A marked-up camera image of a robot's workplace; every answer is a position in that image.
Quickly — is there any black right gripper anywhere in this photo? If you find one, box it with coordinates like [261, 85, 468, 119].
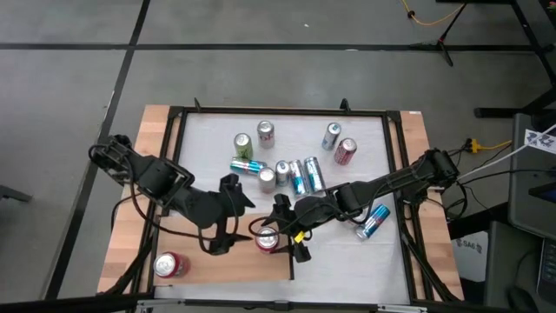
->
[248, 194, 344, 264]

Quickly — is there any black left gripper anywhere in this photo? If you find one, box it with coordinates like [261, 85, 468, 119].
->
[197, 172, 256, 256]

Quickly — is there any red soda can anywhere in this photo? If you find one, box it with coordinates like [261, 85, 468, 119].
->
[153, 250, 191, 279]
[254, 225, 281, 255]

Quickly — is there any blue silver Red Bull can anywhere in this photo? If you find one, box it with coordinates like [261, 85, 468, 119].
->
[229, 157, 268, 176]
[303, 156, 328, 194]
[354, 203, 391, 242]
[288, 158, 312, 197]
[275, 159, 291, 187]

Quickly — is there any light blue Red Bull can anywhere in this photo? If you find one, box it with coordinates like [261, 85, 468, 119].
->
[321, 122, 342, 152]

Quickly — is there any white orange Spindrift can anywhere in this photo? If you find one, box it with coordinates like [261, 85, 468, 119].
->
[257, 167, 278, 195]

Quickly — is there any light wooden board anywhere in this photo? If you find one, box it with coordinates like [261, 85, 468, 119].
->
[152, 208, 296, 288]

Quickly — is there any green soda can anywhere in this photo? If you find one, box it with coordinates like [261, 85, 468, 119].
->
[233, 132, 255, 161]

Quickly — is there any red Coca-Cola can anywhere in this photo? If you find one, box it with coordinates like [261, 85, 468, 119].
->
[333, 137, 358, 166]

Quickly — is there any white labelled box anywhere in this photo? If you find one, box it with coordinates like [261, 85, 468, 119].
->
[451, 230, 490, 283]

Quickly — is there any black rig beam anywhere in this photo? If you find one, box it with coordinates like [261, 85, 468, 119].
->
[0, 293, 153, 313]

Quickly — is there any dark grey chair base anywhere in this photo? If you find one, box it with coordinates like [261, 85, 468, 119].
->
[0, 184, 34, 204]

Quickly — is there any dark grey bin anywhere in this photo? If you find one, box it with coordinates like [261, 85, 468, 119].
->
[484, 219, 556, 313]

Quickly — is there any grey cabinet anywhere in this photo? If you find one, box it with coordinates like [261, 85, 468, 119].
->
[507, 112, 556, 240]

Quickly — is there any black tripod stand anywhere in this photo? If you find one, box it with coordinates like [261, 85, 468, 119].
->
[410, 0, 473, 67]

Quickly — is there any black keyboard device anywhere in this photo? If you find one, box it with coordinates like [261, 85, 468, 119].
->
[536, 236, 556, 301]

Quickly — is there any white fiducial marker sheet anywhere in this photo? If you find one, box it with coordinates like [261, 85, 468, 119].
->
[523, 128, 556, 156]

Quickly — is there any grey metal rail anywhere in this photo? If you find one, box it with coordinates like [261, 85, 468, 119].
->
[134, 298, 429, 313]

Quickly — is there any black metal table frame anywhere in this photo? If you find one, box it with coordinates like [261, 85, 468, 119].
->
[145, 106, 425, 305]

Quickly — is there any white cable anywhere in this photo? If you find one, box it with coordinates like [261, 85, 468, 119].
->
[458, 123, 556, 180]

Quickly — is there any black desk leg frame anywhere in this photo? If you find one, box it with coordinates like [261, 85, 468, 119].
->
[436, 0, 556, 119]

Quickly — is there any yellow cable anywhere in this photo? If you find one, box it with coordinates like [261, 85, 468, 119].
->
[400, 0, 467, 27]

